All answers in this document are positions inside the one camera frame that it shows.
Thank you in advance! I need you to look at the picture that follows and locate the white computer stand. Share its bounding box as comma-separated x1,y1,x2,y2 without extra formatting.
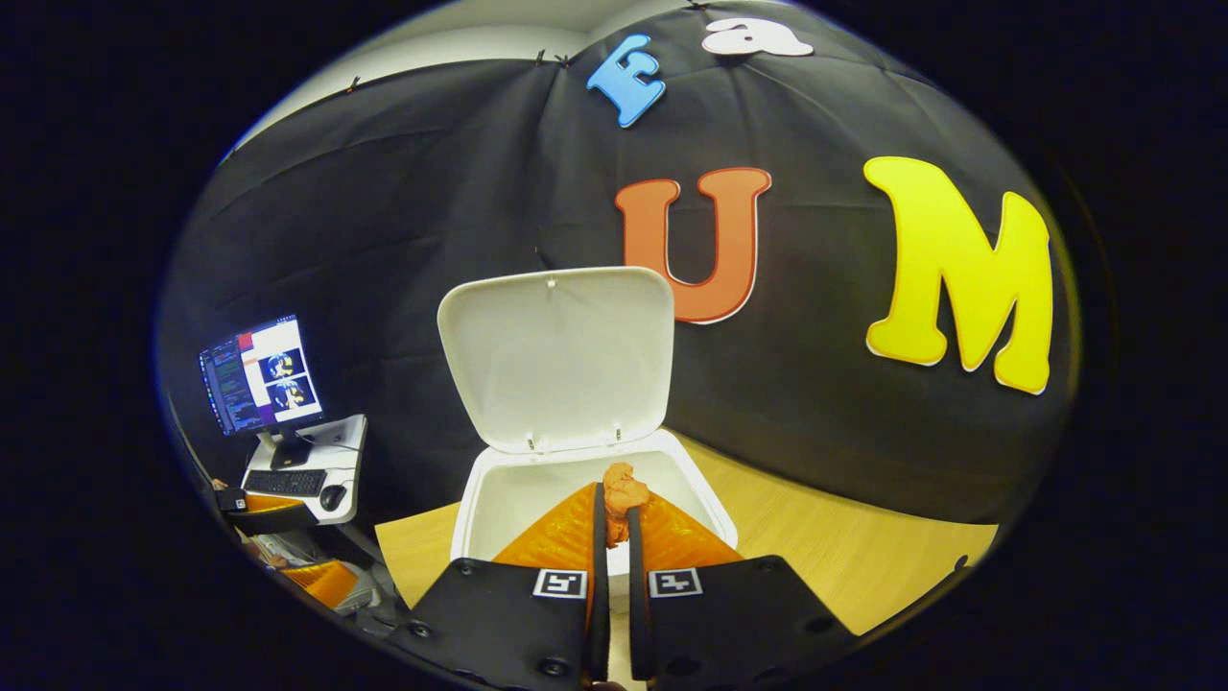
240,415,369,527

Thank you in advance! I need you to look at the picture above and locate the computer monitor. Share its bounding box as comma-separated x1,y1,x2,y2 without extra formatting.
199,314,324,471

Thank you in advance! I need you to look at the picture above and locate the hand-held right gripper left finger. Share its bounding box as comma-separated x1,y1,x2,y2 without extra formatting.
411,483,612,691

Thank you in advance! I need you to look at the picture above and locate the white desktop garbage bin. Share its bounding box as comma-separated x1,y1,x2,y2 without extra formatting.
437,267,740,615

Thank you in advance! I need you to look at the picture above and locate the black backdrop cloth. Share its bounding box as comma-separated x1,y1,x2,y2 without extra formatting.
158,0,1080,577

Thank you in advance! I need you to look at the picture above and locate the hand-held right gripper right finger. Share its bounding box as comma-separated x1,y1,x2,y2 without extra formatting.
628,491,855,691

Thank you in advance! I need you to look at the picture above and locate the wooden desktop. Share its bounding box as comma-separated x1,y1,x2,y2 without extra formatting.
374,432,999,691

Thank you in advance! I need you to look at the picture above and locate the black keyboard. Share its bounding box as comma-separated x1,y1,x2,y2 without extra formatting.
245,468,328,498

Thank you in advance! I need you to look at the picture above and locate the orange paper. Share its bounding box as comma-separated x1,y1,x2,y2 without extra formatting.
602,463,652,548

